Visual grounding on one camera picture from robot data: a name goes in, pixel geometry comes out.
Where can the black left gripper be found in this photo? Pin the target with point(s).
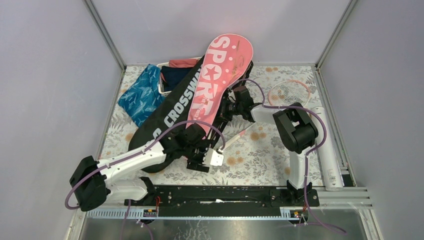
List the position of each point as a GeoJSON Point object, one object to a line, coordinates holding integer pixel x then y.
{"type": "Point", "coordinates": [193, 165]}

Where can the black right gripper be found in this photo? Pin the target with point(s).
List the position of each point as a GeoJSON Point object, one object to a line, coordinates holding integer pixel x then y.
{"type": "Point", "coordinates": [223, 114]}

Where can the black Crossway racket bag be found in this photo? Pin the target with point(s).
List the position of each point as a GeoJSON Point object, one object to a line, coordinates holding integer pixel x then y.
{"type": "Point", "coordinates": [173, 109]}

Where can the pink racket bag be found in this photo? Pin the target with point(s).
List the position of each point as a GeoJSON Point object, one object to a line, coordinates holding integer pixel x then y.
{"type": "Point", "coordinates": [226, 60]}

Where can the white shuttlecock tube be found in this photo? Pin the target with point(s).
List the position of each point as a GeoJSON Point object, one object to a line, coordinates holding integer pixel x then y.
{"type": "Point", "coordinates": [332, 176]}

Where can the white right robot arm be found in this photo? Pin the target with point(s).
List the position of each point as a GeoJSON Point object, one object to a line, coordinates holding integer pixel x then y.
{"type": "Point", "coordinates": [295, 127]}

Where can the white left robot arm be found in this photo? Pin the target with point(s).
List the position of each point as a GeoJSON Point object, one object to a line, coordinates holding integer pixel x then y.
{"type": "Point", "coordinates": [95, 182]}

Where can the floral table mat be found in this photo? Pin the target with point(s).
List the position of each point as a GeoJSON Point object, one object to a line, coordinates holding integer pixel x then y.
{"type": "Point", "coordinates": [254, 154]}

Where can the white perforated plastic basket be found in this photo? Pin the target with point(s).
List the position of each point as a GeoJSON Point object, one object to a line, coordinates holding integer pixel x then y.
{"type": "Point", "coordinates": [160, 82]}

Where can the coral folded clothing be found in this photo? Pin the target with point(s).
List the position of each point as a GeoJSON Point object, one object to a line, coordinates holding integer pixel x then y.
{"type": "Point", "coordinates": [183, 63]}

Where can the navy folded clothing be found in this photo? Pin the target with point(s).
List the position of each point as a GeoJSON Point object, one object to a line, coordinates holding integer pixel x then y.
{"type": "Point", "coordinates": [172, 76]}

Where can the blue patterned cloth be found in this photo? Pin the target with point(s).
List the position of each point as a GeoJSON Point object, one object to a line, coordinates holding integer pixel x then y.
{"type": "Point", "coordinates": [142, 98]}

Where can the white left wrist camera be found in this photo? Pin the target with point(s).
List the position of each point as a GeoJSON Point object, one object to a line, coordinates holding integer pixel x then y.
{"type": "Point", "coordinates": [213, 157]}

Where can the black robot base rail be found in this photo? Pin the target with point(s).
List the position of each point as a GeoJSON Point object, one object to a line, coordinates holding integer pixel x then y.
{"type": "Point", "coordinates": [225, 201]}

